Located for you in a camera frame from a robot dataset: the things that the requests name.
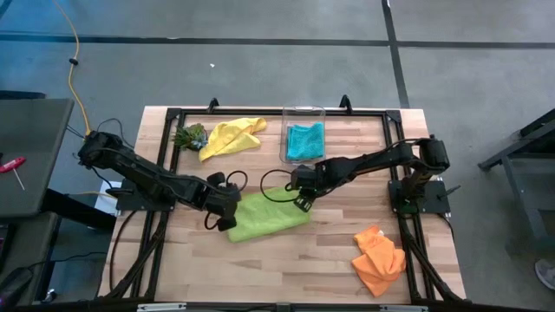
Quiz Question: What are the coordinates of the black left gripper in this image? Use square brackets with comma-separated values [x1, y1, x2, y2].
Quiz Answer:
[203, 171, 244, 233]

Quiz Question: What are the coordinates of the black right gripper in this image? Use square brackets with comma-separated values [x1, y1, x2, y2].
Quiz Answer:
[288, 158, 335, 213]

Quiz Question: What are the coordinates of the lime green microfiber towel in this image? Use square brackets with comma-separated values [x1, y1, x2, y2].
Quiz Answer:
[227, 185, 312, 244]

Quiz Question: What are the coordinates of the teal microfiber towel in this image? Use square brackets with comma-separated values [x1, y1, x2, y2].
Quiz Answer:
[285, 121, 326, 162]

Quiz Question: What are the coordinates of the orange microfiber towel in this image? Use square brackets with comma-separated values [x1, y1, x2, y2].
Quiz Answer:
[350, 224, 408, 298]

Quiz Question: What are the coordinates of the yellow microfiber towel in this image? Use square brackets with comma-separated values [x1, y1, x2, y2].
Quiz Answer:
[198, 116, 268, 164]

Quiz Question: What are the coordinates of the potted succulent plant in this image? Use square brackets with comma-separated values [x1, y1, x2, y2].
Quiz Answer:
[172, 122, 210, 153]

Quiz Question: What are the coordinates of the clear plastic bin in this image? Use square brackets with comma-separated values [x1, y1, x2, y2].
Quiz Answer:
[279, 105, 327, 166]

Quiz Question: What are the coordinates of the grey side table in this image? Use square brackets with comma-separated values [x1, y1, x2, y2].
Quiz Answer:
[0, 98, 75, 218]

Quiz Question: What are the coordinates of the black workbench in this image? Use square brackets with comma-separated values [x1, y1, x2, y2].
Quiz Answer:
[477, 107, 555, 255]

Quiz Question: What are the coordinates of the person's shoe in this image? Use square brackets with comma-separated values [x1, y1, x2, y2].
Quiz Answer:
[533, 258, 555, 291]

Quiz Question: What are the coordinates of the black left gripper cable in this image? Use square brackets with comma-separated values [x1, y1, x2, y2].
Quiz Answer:
[203, 169, 250, 231]

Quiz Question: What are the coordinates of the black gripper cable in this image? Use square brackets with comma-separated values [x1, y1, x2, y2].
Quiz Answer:
[258, 168, 303, 204]
[203, 169, 250, 231]

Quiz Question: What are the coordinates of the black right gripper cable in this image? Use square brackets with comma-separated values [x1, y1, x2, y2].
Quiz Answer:
[258, 168, 303, 204]

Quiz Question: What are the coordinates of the black aluminium table frame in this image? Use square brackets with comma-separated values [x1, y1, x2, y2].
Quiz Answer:
[97, 106, 467, 312]

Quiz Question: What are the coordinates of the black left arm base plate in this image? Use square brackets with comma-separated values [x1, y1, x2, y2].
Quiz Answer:
[105, 186, 175, 213]

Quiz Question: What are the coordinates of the black cable bundle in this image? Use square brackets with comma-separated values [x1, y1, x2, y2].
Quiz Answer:
[396, 215, 464, 304]
[98, 211, 171, 301]

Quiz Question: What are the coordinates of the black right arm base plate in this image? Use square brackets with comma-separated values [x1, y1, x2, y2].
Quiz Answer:
[388, 179, 452, 217]

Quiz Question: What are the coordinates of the silver frame bracket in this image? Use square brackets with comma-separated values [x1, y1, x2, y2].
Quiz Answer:
[137, 302, 187, 312]
[380, 304, 429, 312]

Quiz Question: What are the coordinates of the thin black floor cable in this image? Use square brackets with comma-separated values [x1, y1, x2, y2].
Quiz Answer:
[23, 250, 109, 272]

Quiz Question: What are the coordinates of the yellow extension cable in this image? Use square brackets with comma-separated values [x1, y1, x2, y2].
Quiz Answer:
[51, 0, 95, 136]

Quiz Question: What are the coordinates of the red handled screwdriver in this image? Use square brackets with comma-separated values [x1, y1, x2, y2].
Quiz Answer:
[0, 156, 27, 192]

